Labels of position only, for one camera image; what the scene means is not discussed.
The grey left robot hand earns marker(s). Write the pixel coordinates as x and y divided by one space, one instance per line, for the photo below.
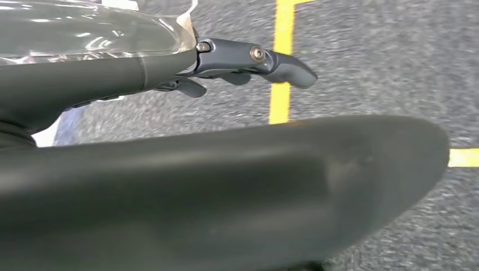
187 194

